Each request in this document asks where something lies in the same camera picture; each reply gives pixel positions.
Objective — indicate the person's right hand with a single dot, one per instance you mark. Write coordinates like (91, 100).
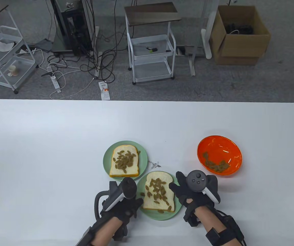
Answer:
(183, 194)

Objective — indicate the person's left hand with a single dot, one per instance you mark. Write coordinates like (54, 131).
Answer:
(130, 207)

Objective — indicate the black white hand controller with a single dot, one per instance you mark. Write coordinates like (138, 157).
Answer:
(197, 180)
(129, 188)

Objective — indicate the white toast slice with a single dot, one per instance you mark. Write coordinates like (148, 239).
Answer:
(150, 205)
(131, 170)

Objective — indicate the green round plate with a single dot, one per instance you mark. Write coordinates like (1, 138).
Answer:
(152, 215)
(143, 164)

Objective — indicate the orange plastic bowl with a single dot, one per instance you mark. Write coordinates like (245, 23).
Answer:
(218, 146)

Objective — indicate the person's right forearm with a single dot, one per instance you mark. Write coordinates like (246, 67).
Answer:
(211, 223)

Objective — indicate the person's left forearm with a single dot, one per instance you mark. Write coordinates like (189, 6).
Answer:
(106, 233)

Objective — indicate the small crumpled wrapper scrap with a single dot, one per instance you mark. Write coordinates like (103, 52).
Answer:
(154, 164)

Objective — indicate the white paper slip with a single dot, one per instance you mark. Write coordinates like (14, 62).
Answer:
(104, 92)

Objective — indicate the white power strip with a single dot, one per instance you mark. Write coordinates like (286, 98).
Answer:
(55, 83)

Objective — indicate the small black green gadget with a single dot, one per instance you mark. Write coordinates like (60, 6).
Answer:
(152, 49)

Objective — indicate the white desk leg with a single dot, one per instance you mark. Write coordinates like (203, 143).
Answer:
(206, 43)

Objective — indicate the brown cardboard box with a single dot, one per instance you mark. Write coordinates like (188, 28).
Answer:
(239, 48)

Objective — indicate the white cart with dark top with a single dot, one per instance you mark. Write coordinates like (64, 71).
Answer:
(152, 12)
(23, 68)

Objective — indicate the bundle of black gear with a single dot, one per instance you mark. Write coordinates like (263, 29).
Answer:
(242, 28)

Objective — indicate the small beige cup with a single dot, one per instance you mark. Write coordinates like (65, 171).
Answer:
(12, 70)

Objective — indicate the grey flat device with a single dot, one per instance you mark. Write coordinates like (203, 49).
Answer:
(44, 44)

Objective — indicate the black computer tower stand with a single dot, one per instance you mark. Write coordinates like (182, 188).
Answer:
(75, 30)

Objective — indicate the crumpled white paper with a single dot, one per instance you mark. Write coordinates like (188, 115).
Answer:
(0, 46)

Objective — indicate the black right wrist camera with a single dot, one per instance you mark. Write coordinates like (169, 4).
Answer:
(192, 217)

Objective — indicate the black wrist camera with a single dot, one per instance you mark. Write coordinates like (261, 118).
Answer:
(121, 232)
(192, 217)

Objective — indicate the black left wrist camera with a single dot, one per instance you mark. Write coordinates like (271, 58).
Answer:
(121, 232)

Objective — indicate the grey metal floor rail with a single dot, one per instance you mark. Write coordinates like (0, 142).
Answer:
(192, 64)

